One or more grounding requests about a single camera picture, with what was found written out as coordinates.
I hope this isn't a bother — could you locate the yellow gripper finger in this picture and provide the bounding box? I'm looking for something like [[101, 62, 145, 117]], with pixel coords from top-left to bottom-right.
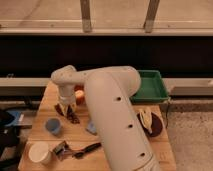
[[59, 103, 68, 115], [69, 102, 77, 113]]

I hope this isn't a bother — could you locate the dark red grape bunch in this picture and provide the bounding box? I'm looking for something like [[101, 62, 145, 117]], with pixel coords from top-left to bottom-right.
[[54, 103, 80, 124]]

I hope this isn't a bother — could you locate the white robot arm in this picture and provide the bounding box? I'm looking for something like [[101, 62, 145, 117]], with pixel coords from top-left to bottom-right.
[[51, 65, 162, 171]]

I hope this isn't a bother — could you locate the small blue cup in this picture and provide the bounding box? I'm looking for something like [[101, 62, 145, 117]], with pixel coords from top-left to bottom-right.
[[45, 118, 61, 136]]

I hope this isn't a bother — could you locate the white paper cup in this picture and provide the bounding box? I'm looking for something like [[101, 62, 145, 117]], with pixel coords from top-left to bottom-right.
[[28, 141, 51, 164]]

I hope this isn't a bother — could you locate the orange-red bowl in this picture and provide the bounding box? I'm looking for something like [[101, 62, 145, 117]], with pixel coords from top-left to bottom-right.
[[74, 86, 85, 105]]

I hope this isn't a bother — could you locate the pale round fruit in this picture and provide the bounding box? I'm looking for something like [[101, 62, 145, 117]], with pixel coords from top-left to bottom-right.
[[75, 90, 85, 104]]

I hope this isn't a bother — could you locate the blue sponge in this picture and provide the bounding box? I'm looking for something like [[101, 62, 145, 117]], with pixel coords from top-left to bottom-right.
[[86, 121, 97, 135]]

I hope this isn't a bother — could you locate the yellow corn cob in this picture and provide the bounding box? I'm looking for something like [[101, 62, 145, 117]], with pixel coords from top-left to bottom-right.
[[139, 107, 152, 133]]

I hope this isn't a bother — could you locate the green plastic tray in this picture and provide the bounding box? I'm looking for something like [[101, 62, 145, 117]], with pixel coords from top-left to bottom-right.
[[130, 70, 169, 103]]

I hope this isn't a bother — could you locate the black-handled kitchen tool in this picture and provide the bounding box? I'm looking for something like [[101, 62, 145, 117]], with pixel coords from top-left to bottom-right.
[[53, 141, 101, 161]]

